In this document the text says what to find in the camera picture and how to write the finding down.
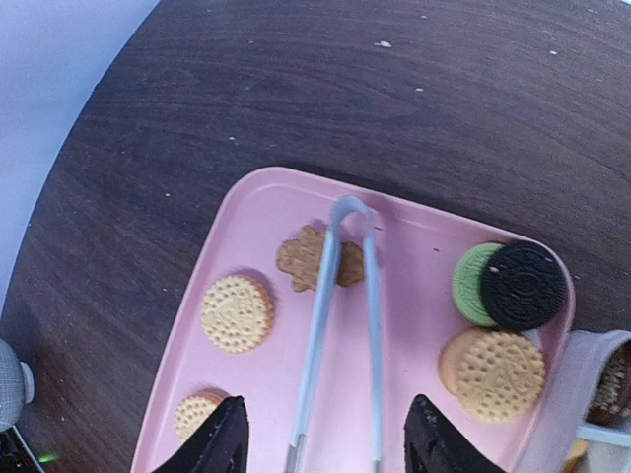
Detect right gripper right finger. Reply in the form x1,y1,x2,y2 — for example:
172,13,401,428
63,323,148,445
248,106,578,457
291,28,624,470
404,394,504,473

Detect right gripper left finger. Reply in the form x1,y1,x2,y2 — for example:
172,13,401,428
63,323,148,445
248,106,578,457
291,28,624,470
156,393,249,473

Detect chocolate swirl cookie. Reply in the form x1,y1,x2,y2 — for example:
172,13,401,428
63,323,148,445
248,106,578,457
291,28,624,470
587,342,630,426

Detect brown leaf shaped cookie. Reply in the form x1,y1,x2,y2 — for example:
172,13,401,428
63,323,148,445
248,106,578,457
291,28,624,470
276,225,365,293

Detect metal serving tongs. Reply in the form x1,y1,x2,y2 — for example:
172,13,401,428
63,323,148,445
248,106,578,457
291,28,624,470
283,194,385,473

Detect round tan cookie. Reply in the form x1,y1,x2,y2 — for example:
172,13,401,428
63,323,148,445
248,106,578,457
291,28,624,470
455,331,546,423

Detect white divided cookie tin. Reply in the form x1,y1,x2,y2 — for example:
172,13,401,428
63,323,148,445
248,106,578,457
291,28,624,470
514,330,630,472

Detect green round cookie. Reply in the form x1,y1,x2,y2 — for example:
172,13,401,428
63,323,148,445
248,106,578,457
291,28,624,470
452,242,503,327

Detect black sandwich cookie top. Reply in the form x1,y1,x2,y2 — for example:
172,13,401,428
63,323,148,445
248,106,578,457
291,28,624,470
479,240,567,331

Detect pink plastic tray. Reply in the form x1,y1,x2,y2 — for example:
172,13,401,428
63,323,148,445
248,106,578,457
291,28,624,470
132,168,567,472

